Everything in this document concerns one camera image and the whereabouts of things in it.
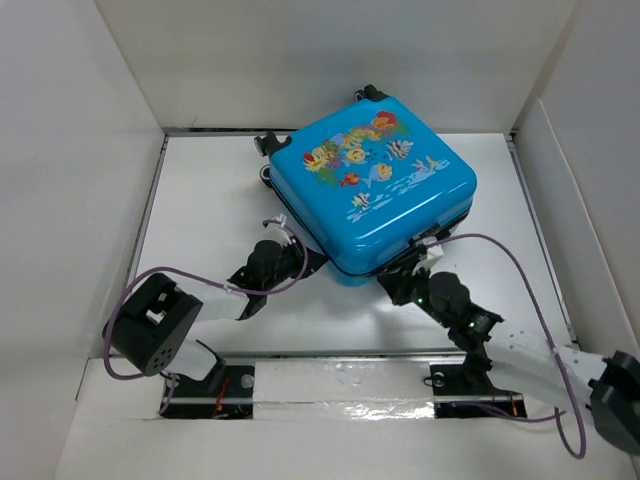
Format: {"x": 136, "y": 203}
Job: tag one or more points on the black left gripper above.
{"x": 295, "y": 250}

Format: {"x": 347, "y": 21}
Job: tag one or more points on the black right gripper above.
{"x": 396, "y": 285}

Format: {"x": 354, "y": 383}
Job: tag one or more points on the blue kids suitcase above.
{"x": 368, "y": 181}

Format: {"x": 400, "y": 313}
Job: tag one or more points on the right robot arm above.
{"x": 604, "y": 391}

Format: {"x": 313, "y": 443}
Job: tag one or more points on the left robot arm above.
{"x": 147, "y": 332}

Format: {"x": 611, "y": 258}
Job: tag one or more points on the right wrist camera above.
{"x": 429, "y": 253}

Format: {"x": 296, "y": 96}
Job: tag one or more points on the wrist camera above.
{"x": 429, "y": 253}
{"x": 275, "y": 230}

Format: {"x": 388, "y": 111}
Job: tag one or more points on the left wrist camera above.
{"x": 275, "y": 230}

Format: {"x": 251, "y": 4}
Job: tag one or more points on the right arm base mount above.
{"x": 455, "y": 397}

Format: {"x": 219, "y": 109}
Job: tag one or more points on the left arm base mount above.
{"x": 226, "y": 394}

